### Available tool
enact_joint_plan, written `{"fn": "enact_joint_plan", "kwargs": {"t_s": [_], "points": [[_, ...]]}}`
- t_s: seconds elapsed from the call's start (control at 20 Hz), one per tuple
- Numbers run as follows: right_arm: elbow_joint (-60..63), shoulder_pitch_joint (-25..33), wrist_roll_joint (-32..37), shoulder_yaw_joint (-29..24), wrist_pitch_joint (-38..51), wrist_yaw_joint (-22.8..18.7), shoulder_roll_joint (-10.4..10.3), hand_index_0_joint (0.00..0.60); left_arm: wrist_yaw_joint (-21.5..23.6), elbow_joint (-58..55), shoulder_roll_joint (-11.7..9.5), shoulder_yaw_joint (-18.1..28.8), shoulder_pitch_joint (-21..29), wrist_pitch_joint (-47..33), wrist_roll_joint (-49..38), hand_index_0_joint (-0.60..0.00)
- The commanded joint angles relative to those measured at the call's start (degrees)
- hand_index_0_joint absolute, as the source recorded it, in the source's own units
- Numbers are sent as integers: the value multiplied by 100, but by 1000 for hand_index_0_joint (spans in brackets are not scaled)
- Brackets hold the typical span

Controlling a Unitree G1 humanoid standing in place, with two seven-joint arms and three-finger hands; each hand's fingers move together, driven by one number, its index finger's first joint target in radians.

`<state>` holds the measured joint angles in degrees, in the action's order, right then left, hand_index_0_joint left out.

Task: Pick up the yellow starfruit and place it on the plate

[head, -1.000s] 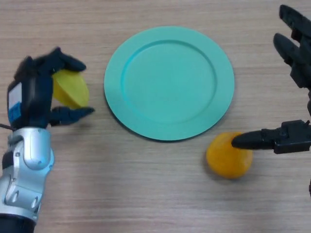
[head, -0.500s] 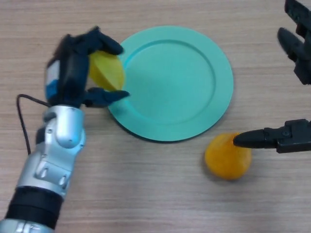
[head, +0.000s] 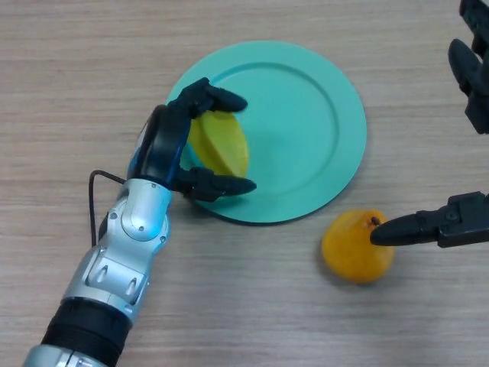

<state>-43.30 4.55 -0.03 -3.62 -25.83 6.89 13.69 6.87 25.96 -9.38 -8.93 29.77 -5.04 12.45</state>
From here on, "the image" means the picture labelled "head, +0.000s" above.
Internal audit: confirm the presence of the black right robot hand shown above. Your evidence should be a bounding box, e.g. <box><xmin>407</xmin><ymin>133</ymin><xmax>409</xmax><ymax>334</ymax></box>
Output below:
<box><xmin>369</xmin><ymin>0</ymin><xmax>489</xmax><ymax>248</ymax></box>

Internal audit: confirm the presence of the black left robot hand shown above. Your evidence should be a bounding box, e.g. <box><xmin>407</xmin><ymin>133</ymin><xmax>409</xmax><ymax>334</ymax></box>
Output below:
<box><xmin>128</xmin><ymin>77</ymin><xmax>257</xmax><ymax>203</ymax></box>

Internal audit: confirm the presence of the yellow starfruit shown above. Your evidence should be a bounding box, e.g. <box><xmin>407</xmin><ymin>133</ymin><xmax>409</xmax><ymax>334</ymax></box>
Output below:
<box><xmin>187</xmin><ymin>110</ymin><xmax>250</xmax><ymax>179</ymax></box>

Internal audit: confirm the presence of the green round plate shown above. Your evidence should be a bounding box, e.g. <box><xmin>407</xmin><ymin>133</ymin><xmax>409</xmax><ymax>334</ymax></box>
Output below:
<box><xmin>164</xmin><ymin>40</ymin><xmax>368</xmax><ymax>226</ymax></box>

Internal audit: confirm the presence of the orange pear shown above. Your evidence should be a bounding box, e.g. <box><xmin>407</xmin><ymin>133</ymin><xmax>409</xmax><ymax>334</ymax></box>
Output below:
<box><xmin>321</xmin><ymin>208</ymin><xmax>395</xmax><ymax>284</ymax></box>

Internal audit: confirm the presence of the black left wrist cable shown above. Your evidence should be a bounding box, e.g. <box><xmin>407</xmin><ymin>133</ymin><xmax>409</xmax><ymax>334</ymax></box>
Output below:
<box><xmin>88</xmin><ymin>170</ymin><xmax>127</xmax><ymax>245</ymax></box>

